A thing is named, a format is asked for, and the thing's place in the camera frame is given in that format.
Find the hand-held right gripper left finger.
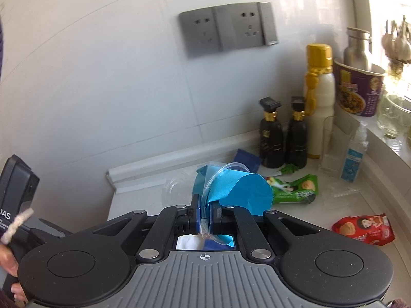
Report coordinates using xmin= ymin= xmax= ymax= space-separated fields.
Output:
xmin=66 ymin=195 xmax=203 ymax=262

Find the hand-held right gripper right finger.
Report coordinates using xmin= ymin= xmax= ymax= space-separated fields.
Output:
xmin=209 ymin=200 xmax=341 ymax=262

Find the clear plastic container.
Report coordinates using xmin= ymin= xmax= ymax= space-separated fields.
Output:
xmin=161 ymin=174 xmax=197 ymax=206

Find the clear plastic lid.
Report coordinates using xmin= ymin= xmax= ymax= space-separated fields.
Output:
xmin=201 ymin=161 xmax=253 ymax=241

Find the person's left hand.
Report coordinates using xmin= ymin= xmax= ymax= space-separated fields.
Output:
xmin=0 ymin=242 xmax=28 ymax=304

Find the white fluffy sleeve cuff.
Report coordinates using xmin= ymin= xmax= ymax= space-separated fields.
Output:
xmin=0 ymin=208 xmax=34 ymax=243

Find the dark blue snack packet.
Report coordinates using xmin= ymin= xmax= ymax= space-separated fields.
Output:
xmin=236 ymin=148 xmax=261 ymax=174

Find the green snack packet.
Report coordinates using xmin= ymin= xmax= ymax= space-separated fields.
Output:
xmin=265 ymin=174 xmax=319 ymax=206

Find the green wrapper scrap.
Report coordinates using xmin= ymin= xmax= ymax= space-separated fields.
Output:
xmin=279 ymin=163 xmax=298 ymax=178

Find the black bottle gold collar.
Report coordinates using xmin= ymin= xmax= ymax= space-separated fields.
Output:
xmin=258 ymin=97 xmax=285 ymax=169
xmin=287 ymin=95 xmax=309 ymax=170

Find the clear glass tumbler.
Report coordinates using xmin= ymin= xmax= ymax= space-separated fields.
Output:
xmin=319 ymin=115 xmax=344 ymax=177

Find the red snack packet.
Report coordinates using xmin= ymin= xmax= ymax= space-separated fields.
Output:
xmin=332 ymin=212 xmax=395 ymax=247

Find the clear spray bottle blue label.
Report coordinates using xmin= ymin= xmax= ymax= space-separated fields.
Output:
xmin=340 ymin=121 xmax=369 ymax=184

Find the white bottle gold cap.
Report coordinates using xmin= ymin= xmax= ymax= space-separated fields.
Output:
xmin=303 ymin=43 xmax=336 ymax=160

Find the purple instant noodle cup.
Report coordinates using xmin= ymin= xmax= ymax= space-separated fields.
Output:
xmin=332 ymin=58 xmax=386 ymax=118

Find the glass jar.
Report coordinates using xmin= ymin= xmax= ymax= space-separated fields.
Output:
xmin=376 ymin=92 xmax=411 ymax=140

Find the stainless steel bottle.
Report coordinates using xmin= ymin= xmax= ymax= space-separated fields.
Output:
xmin=344 ymin=27 xmax=373 ymax=71

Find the bunch of garlic bulbs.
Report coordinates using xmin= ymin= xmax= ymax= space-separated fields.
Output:
xmin=381 ymin=14 xmax=411 ymax=63

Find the grey wall socket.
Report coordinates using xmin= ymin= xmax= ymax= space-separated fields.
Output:
xmin=179 ymin=6 xmax=223 ymax=60
xmin=214 ymin=3 xmax=267 ymax=52

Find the narrow grey wall plate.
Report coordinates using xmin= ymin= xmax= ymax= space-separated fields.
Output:
xmin=261 ymin=2 xmax=279 ymax=46

